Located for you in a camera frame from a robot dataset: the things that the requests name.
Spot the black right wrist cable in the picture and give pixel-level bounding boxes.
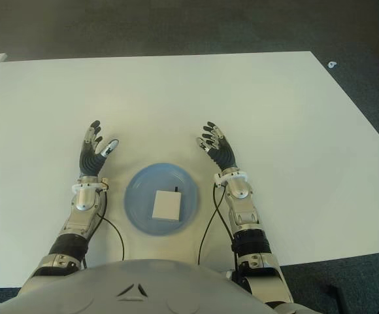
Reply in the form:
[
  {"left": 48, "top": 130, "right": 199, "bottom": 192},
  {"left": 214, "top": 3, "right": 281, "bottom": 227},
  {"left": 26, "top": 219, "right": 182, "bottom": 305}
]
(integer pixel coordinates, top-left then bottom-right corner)
[{"left": 197, "top": 183, "right": 236, "bottom": 279}]

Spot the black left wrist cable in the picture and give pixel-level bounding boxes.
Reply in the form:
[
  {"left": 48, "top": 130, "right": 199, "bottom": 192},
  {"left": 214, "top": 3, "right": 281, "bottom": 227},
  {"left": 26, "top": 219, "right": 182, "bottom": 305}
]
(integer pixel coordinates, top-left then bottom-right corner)
[{"left": 81, "top": 188, "right": 127, "bottom": 262}]

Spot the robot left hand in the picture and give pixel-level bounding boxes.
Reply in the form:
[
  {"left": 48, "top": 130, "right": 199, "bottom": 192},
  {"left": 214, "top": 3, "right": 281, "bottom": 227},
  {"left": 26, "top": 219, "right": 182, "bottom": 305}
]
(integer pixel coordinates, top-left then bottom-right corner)
[{"left": 78, "top": 120, "right": 120, "bottom": 179}]

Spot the blue plate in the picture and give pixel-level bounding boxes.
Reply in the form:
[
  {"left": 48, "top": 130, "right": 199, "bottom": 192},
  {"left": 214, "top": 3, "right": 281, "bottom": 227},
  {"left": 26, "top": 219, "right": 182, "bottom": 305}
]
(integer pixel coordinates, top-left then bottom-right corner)
[{"left": 123, "top": 162, "right": 203, "bottom": 237}]

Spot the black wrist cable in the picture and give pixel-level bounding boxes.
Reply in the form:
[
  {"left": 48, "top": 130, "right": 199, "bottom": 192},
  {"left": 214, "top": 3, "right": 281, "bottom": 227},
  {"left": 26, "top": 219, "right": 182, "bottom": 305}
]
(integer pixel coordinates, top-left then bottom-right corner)
[
  {"left": 197, "top": 183, "right": 236, "bottom": 279},
  {"left": 81, "top": 188, "right": 127, "bottom": 262}
]

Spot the white charger plug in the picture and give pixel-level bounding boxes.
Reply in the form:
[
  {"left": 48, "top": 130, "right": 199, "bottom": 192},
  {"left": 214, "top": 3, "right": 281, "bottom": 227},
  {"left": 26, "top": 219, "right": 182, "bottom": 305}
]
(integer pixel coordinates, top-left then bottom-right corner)
[{"left": 151, "top": 186, "right": 182, "bottom": 222}]

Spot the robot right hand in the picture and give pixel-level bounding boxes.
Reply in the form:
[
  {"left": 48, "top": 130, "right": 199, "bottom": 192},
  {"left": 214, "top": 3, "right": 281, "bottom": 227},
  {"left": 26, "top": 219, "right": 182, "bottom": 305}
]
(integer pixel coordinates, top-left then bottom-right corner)
[{"left": 195, "top": 120, "right": 237, "bottom": 173}]

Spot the grey robot torso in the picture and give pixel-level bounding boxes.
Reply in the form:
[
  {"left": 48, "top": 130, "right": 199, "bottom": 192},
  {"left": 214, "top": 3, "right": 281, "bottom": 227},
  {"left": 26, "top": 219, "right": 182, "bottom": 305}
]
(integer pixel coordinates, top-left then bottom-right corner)
[{"left": 0, "top": 258, "right": 311, "bottom": 314}]

